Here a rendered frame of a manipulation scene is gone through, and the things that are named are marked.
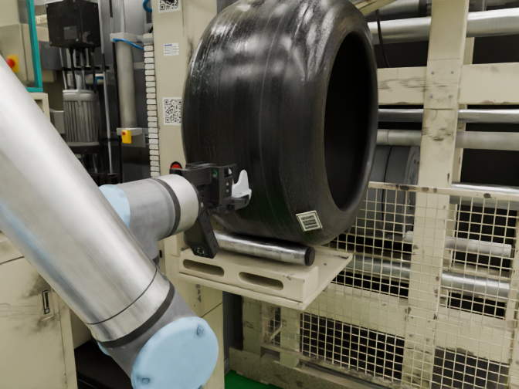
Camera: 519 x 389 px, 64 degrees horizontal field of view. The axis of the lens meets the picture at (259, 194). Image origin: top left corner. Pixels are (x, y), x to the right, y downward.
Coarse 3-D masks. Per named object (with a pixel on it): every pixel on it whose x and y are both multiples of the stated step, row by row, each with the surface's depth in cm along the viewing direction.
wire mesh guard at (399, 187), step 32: (416, 192) 124; (448, 192) 119; (480, 192) 115; (384, 224) 131; (480, 224) 117; (352, 288) 140; (288, 320) 155; (416, 320) 131; (448, 320) 126; (288, 352) 157; (384, 384) 140; (416, 384) 136
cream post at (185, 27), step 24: (192, 0) 104; (168, 24) 107; (192, 24) 105; (192, 48) 106; (168, 72) 110; (168, 96) 112; (168, 144) 115; (168, 168) 116; (168, 264) 123; (192, 288) 120; (216, 312) 129; (216, 336) 130; (216, 384) 133
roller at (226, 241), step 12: (228, 240) 101; (240, 240) 100; (252, 240) 99; (264, 240) 98; (240, 252) 101; (252, 252) 98; (264, 252) 96; (276, 252) 95; (288, 252) 93; (300, 252) 92; (312, 252) 93; (300, 264) 93; (312, 264) 94
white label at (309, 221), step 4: (308, 212) 81; (312, 212) 81; (316, 212) 82; (300, 216) 82; (304, 216) 82; (308, 216) 82; (312, 216) 82; (316, 216) 82; (300, 220) 83; (304, 220) 83; (308, 220) 83; (312, 220) 83; (316, 220) 83; (300, 224) 84; (304, 224) 84; (308, 224) 84; (312, 224) 84; (316, 224) 84; (320, 224) 84; (304, 228) 86; (308, 228) 86; (312, 228) 86; (316, 228) 86
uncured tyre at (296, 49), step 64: (256, 0) 88; (320, 0) 81; (192, 64) 84; (256, 64) 76; (320, 64) 76; (192, 128) 83; (256, 128) 76; (320, 128) 78; (256, 192) 81; (320, 192) 82
